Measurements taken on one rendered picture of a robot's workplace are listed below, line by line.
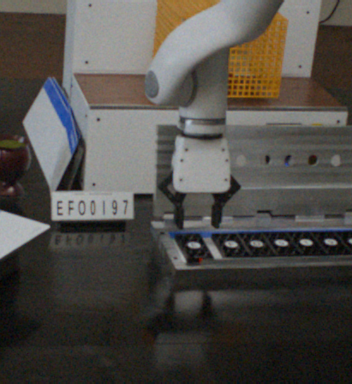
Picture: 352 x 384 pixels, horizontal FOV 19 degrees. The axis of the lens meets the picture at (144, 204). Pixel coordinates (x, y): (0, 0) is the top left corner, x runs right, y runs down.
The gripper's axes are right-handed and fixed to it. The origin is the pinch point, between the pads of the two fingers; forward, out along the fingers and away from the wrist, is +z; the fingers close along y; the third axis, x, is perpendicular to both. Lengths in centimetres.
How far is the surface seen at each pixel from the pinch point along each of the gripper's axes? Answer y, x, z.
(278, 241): 16.5, 1.9, 5.0
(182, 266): -3.7, -4.8, 7.4
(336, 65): 79, 128, -19
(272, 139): 18.0, 12.8, -12.6
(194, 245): -0.1, 0.8, 5.2
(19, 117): -24, 79, -8
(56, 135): -19, 48, -8
